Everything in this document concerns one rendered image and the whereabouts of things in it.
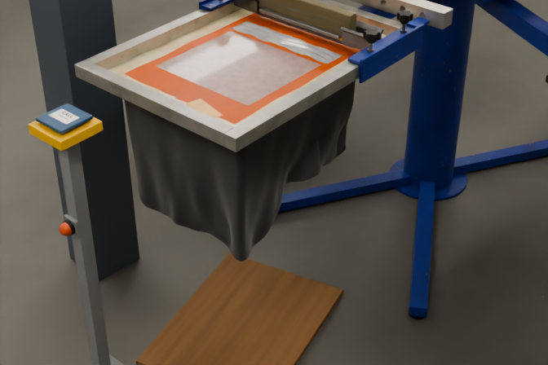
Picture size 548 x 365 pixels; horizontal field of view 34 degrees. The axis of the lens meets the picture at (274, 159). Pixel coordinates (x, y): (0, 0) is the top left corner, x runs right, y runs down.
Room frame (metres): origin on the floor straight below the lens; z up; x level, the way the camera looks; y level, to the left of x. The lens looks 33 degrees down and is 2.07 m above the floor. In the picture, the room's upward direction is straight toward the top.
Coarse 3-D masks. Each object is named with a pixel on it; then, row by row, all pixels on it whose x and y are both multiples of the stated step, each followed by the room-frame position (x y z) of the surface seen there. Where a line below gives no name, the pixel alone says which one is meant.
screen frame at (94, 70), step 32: (320, 0) 2.56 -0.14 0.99; (160, 32) 2.33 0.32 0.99; (384, 32) 2.38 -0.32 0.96; (96, 64) 2.14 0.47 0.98; (352, 64) 2.12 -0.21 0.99; (128, 96) 1.99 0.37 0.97; (160, 96) 1.95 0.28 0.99; (288, 96) 1.95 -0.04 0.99; (320, 96) 1.99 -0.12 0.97; (192, 128) 1.84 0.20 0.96; (224, 128) 1.80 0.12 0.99; (256, 128) 1.81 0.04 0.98
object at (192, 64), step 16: (256, 16) 2.52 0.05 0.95; (224, 32) 2.41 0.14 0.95; (288, 32) 2.40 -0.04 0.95; (192, 48) 2.30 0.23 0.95; (208, 48) 2.30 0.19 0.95; (224, 48) 2.30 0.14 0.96; (240, 48) 2.30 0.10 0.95; (256, 48) 2.30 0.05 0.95; (144, 64) 2.20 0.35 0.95; (160, 64) 2.20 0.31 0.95; (176, 64) 2.19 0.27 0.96; (192, 64) 2.19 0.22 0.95; (208, 64) 2.19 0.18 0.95; (224, 64) 2.19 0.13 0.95; (144, 80) 2.11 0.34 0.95; (160, 80) 2.11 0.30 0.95; (176, 80) 2.10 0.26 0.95; (192, 80) 2.10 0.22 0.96; (208, 80) 2.10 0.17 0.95; (176, 96) 2.02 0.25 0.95
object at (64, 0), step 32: (32, 0) 2.51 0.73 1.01; (64, 0) 2.41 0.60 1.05; (96, 0) 2.49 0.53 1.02; (64, 32) 2.40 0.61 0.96; (96, 32) 2.48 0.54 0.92; (64, 64) 2.41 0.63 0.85; (64, 96) 2.43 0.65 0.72; (96, 96) 2.46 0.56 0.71; (96, 160) 2.44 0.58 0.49; (128, 160) 2.52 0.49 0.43; (96, 192) 2.43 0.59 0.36; (128, 192) 2.51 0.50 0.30; (96, 224) 2.41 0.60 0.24; (128, 224) 2.50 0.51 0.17; (96, 256) 2.40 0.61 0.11; (128, 256) 2.49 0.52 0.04
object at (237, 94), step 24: (336, 48) 2.30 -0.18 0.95; (240, 72) 2.15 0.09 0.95; (264, 72) 2.15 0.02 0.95; (288, 72) 2.15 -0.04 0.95; (312, 72) 2.15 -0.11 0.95; (192, 96) 2.02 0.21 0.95; (216, 96) 2.02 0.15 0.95; (240, 96) 2.01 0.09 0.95; (264, 96) 2.01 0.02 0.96; (240, 120) 1.90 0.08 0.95
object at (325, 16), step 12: (264, 0) 2.49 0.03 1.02; (276, 0) 2.45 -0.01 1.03; (288, 0) 2.43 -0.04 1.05; (300, 0) 2.40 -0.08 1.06; (312, 0) 2.39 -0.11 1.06; (276, 12) 2.45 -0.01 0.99; (288, 12) 2.43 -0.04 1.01; (300, 12) 2.40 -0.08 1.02; (312, 12) 2.37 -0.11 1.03; (324, 12) 2.34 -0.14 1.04; (336, 12) 2.31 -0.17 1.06; (348, 12) 2.31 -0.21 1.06; (312, 24) 2.37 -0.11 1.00; (324, 24) 2.34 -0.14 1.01; (336, 24) 2.31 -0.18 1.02; (348, 24) 2.28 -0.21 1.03
